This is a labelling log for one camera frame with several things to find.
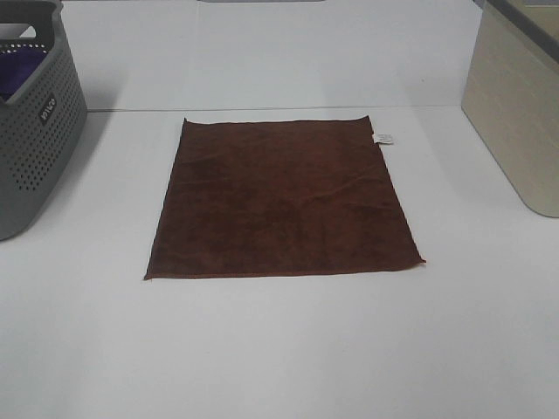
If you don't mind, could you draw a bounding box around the grey perforated plastic basket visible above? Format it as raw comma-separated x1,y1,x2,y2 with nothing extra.
1,1,87,239

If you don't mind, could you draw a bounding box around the beige plastic basket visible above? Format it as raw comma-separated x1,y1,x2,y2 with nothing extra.
461,1,558,217

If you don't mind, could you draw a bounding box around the purple cloth in basket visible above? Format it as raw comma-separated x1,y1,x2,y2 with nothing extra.
1,47,46,101

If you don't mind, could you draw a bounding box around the brown microfiber towel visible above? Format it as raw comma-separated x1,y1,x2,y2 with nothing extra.
146,117,423,279

